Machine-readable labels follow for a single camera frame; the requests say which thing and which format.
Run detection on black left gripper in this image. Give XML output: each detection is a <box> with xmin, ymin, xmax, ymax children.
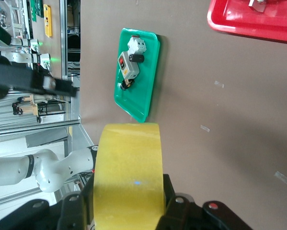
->
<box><xmin>0</xmin><ymin>61</ymin><xmax>78</xmax><ymax>100</ymax></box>

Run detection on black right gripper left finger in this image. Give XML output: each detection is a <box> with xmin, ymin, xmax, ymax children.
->
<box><xmin>0</xmin><ymin>177</ymin><xmax>96</xmax><ymax>230</ymax></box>

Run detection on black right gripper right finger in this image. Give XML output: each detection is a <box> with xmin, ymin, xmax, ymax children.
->
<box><xmin>155</xmin><ymin>173</ymin><xmax>255</xmax><ymax>230</ymax></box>

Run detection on yellow packing tape roll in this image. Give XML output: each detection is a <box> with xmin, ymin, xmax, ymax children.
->
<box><xmin>93</xmin><ymin>122</ymin><xmax>164</xmax><ymax>230</ymax></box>

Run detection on green plastic tray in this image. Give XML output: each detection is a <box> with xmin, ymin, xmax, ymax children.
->
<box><xmin>114</xmin><ymin>27</ymin><xmax>161</xmax><ymax>123</ymax></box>

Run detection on red plastic tray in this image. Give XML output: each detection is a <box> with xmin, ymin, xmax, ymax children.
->
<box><xmin>207</xmin><ymin>0</ymin><xmax>287</xmax><ymax>46</ymax></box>

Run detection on wooden stand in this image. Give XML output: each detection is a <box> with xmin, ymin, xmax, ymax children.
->
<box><xmin>12</xmin><ymin>93</ymin><xmax>71</xmax><ymax>123</ymax></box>

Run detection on yellow control box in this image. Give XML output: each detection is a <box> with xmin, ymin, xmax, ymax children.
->
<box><xmin>43</xmin><ymin>4</ymin><xmax>53</xmax><ymax>38</ymax></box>

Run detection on black round buzzer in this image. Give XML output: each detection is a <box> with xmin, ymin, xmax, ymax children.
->
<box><xmin>129</xmin><ymin>53</ymin><xmax>145</xmax><ymax>64</ymax></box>

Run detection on green circuit board panel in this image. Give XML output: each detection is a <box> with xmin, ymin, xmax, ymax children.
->
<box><xmin>29</xmin><ymin>0</ymin><xmax>44</xmax><ymax>23</ymax></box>

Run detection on white circuit breaker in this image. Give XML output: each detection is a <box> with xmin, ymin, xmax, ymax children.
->
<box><xmin>126</xmin><ymin>35</ymin><xmax>148</xmax><ymax>56</ymax></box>

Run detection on aluminium frame post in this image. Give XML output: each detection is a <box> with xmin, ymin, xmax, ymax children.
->
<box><xmin>59</xmin><ymin>0</ymin><xmax>69</xmax><ymax>81</ymax></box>

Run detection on grey push button switch box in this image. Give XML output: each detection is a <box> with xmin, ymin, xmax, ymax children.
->
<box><xmin>117</xmin><ymin>50</ymin><xmax>141</xmax><ymax>80</ymax></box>

